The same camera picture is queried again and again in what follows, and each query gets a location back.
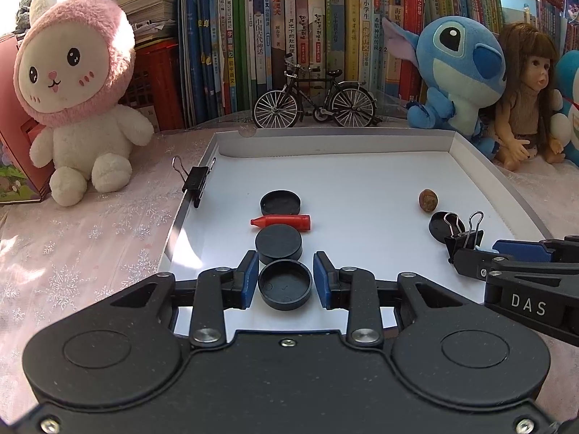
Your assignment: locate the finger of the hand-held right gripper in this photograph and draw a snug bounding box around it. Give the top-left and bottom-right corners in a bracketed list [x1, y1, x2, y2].
[492, 236, 579, 264]
[452, 248, 579, 286]

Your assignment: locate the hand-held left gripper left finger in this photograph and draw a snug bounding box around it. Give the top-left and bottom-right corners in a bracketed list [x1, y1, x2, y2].
[109, 250, 260, 348]

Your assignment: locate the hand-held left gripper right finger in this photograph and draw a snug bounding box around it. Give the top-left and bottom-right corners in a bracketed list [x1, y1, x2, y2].
[313, 250, 475, 348]

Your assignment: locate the black binder clip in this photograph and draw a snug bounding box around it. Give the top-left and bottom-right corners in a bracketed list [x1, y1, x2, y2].
[443, 211, 485, 263]
[171, 156, 218, 209]

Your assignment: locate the small black round cap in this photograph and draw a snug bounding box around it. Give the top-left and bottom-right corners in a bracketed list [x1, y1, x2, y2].
[428, 210, 466, 247]

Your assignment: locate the thick black round puck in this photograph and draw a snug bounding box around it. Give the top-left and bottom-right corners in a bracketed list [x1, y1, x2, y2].
[254, 226, 304, 264]

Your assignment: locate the red crayon-shaped cap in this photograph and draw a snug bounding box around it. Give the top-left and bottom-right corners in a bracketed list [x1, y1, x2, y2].
[250, 214, 313, 232]

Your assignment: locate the white cardboard tray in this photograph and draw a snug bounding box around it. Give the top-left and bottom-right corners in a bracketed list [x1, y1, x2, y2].
[158, 127, 555, 340]

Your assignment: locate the brown walnut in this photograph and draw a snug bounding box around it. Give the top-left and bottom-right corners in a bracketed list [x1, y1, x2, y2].
[418, 188, 439, 213]

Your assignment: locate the shallow black round lid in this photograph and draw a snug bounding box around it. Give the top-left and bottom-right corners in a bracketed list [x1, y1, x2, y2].
[260, 190, 303, 216]

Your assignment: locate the blue robot cat plush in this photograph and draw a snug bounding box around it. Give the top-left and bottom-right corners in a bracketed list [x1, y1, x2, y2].
[549, 50, 579, 166]

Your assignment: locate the brown-haired baby doll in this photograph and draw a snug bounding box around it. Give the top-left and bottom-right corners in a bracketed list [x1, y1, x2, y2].
[491, 22, 566, 171]

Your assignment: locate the miniature black bicycle model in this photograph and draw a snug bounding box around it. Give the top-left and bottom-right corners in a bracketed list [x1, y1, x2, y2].
[252, 53, 383, 129]

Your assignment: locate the blue alien plush toy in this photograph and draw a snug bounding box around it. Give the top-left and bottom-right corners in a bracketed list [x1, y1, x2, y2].
[382, 16, 507, 157]

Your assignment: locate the red plastic crate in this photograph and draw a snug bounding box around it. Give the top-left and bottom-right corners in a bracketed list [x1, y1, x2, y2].
[122, 40, 186, 133]

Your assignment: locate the row of upright books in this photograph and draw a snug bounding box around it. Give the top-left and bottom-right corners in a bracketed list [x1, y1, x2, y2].
[178, 0, 579, 127]

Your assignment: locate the pink hooded bunny plush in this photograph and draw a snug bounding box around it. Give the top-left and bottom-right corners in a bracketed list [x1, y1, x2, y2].
[13, 0, 155, 207]

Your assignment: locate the pink triangular house box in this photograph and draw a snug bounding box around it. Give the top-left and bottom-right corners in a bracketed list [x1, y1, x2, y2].
[0, 31, 55, 204]

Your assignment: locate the stack of paperback books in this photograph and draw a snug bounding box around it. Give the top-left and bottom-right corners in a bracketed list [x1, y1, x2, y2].
[79, 0, 182, 46]

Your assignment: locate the grey fuzzy cloth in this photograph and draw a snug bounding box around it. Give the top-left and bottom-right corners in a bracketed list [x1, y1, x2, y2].
[16, 0, 36, 32]

